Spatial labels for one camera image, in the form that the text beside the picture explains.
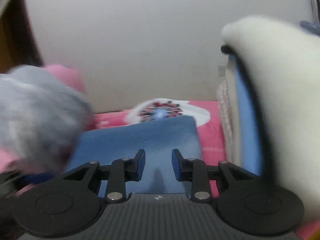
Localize pink patterned folded garment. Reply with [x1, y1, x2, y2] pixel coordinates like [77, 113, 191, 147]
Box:
[216, 80, 234, 162]

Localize pink floral bed blanket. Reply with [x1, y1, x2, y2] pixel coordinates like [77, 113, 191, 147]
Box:
[0, 97, 320, 240]

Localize pink grey floral duvet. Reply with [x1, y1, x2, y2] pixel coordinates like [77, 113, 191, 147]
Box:
[1, 64, 93, 174]

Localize blue denim jeans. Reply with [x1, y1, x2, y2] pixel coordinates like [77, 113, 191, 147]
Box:
[64, 115, 201, 194]

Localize blue folded garment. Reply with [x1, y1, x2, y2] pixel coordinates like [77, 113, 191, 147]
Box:
[229, 55, 263, 175]

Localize white folded sweater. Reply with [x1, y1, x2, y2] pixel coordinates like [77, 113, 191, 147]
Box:
[221, 16, 319, 222]

